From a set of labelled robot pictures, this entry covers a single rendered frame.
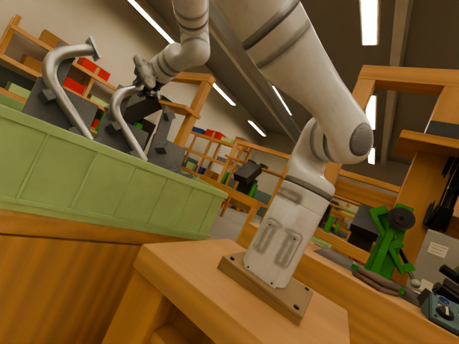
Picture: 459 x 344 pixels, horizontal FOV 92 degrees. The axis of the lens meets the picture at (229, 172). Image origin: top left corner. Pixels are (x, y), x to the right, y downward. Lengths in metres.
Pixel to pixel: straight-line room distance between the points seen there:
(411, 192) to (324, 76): 1.03
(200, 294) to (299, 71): 0.33
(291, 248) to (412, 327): 0.39
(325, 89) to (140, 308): 0.43
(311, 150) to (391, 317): 0.44
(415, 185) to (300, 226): 0.99
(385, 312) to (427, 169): 0.82
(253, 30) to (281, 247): 0.33
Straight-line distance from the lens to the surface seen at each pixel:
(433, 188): 1.35
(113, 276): 0.67
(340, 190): 1.41
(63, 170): 0.54
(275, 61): 0.35
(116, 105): 0.80
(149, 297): 0.40
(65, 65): 0.83
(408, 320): 0.72
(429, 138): 1.29
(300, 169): 0.41
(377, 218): 0.96
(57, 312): 0.68
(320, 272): 0.70
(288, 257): 0.40
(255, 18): 0.34
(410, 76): 1.57
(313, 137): 0.44
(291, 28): 0.34
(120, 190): 0.57
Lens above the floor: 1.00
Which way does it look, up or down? 2 degrees up
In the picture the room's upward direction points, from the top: 24 degrees clockwise
